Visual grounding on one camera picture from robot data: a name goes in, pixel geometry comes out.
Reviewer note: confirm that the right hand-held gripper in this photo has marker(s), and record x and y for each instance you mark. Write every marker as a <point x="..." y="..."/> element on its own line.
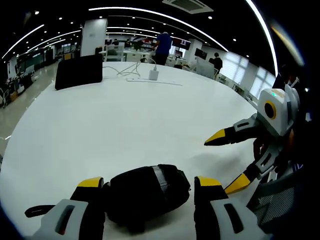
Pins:
<point x="282" y="112"/>

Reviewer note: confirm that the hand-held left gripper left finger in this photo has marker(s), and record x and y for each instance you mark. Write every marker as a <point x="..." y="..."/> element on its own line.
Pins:
<point x="75" y="220"/>

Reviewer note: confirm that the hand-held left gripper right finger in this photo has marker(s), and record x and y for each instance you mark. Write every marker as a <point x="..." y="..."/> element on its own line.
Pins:
<point x="212" y="215"/>

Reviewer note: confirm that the grey mesh office chair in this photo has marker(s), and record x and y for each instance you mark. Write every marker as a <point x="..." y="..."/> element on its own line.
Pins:
<point x="277" y="200"/>

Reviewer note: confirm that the person's body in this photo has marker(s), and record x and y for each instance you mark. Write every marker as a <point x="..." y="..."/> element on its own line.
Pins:
<point x="308" y="142"/>

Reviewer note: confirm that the white power adapter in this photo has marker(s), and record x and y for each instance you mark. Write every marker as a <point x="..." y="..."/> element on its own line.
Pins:
<point x="153" y="75"/>

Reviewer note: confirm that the black rectangular case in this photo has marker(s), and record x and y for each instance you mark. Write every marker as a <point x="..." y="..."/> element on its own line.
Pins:
<point x="78" y="72"/>

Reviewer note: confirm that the dark wall monitor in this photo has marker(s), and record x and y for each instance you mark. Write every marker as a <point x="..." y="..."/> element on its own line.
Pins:
<point x="200" y="53"/>

